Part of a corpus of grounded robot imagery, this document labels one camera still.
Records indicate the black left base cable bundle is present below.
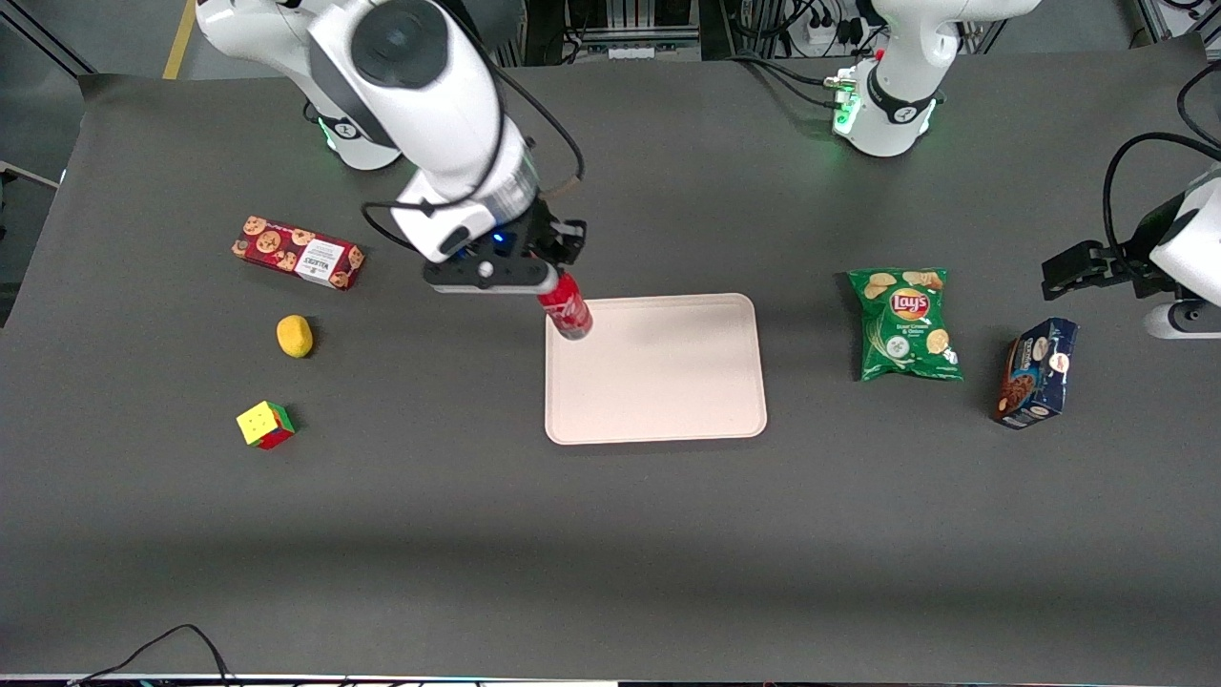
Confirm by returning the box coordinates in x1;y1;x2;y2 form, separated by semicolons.
723;50;859;110

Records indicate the yellow lemon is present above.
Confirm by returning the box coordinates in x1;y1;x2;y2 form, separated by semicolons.
276;314;315;360

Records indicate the black looped side cable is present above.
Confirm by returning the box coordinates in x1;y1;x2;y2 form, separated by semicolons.
1176;61;1221;152

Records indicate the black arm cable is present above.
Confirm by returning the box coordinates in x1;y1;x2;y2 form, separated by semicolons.
361;0;586;255
1102;132;1221;263

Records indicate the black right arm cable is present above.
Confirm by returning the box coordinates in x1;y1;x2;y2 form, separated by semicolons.
361;0;586;255

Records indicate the colourful rubik's cube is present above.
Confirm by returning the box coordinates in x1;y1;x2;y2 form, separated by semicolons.
236;400;297;450

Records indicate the beige plastic tray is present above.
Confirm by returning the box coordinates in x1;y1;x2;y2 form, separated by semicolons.
544;293;768;446

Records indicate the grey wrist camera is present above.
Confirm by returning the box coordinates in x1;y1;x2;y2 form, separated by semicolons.
423;260;560;296
1143;300;1221;341

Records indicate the green lays chips bag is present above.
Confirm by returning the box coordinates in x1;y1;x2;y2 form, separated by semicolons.
847;268;963;383

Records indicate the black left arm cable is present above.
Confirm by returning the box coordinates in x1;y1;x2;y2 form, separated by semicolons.
1102;132;1221;263

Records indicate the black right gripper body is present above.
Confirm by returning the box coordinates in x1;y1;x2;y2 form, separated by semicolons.
448;198;589;287

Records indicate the black table edge cable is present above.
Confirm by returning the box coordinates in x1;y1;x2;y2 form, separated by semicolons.
65;624;235;687

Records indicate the white power strip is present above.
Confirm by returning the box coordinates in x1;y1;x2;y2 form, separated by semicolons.
799;17;864;49

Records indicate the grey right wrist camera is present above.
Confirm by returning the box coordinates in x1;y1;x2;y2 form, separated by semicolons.
423;260;560;296

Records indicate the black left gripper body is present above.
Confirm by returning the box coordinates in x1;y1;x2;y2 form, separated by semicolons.
1087;202;1184;299

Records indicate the dark blue cookie box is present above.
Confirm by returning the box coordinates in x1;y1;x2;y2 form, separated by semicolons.
990;318;1080;430

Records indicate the red coke bottle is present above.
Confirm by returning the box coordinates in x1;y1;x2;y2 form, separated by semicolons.
536;271;594;343

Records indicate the red cookie box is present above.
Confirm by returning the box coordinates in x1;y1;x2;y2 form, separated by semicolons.
231;215;366;291

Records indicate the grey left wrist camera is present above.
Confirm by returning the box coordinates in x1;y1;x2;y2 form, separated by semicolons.
1143;300;1221;341

